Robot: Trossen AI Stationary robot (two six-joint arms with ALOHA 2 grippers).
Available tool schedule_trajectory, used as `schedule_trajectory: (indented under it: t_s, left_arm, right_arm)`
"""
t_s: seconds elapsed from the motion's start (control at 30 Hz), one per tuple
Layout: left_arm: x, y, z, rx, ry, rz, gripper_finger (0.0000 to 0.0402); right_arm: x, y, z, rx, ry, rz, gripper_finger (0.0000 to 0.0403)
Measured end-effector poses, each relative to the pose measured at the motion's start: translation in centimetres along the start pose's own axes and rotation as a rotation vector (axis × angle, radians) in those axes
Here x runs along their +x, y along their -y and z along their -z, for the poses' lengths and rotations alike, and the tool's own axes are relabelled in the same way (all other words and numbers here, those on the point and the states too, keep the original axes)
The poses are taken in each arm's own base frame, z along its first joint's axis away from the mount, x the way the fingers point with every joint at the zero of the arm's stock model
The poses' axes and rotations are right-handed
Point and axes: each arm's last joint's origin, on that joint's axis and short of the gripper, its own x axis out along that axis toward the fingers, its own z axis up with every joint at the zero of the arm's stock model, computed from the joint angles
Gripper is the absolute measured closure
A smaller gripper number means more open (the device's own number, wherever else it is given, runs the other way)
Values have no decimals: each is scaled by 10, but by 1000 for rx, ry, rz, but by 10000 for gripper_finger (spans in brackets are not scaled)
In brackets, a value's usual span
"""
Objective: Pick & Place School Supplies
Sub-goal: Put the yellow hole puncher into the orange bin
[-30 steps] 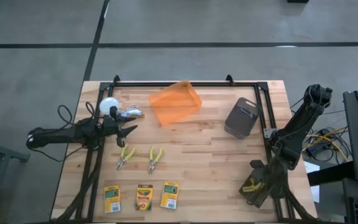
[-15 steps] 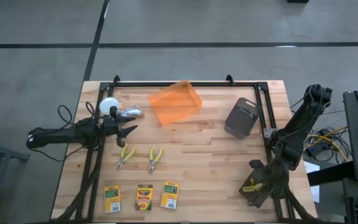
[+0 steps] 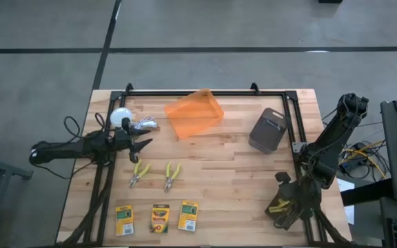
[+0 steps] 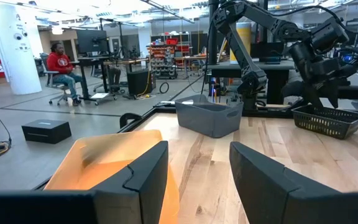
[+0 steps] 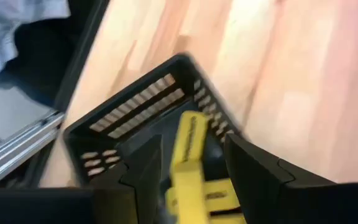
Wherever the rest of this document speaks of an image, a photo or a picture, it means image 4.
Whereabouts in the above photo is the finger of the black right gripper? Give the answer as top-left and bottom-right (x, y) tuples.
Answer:
(303, 82), (324, 109)
(324, 79), (341, 108)

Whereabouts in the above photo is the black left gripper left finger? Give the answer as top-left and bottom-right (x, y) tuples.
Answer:
(0, 140), (169, 224)

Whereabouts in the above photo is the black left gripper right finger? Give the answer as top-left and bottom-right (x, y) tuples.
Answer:
(229, 141), (358, 224)

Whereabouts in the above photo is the black mesh basket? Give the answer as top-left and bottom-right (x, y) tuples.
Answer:
(291, 104), (358, 140)

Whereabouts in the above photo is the orange translucent plastic bin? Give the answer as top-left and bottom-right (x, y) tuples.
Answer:
(44, 129), (180, 224)

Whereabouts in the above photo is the yellow roll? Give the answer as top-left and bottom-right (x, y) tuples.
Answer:
(229, 22), (252, 65)

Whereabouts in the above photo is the grey top side table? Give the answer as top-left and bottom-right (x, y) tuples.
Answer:
(202, 58), (296, 105)

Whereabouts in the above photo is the black computer tower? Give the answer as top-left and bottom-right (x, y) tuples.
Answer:
(126, 68), (157, 96)

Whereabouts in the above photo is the black box on floor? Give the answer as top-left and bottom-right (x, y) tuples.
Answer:
(21, 119), (72, 145)

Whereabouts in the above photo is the black standing desk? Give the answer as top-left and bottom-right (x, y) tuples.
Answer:
(68, 55), (117, 106)

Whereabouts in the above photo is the wooden top desk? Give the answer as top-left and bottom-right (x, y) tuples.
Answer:
(103, 57), (150, 94)

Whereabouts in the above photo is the parts shelf with red bins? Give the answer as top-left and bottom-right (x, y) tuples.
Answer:
(147, 39), (192, 80)

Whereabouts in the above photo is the person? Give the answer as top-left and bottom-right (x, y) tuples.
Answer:
(47, 42), (84, 107)

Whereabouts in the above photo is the black computer monitor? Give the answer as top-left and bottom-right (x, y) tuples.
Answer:
(75, 29), (109, 57)

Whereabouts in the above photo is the grey office chair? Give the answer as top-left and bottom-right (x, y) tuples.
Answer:
(39, 52), (74, 106)

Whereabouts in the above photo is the white round pillar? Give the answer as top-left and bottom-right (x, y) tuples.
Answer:
(0, 0), (43, 96)

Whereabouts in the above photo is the black upright post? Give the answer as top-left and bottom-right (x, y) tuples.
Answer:
(208, 0), (219, 97)

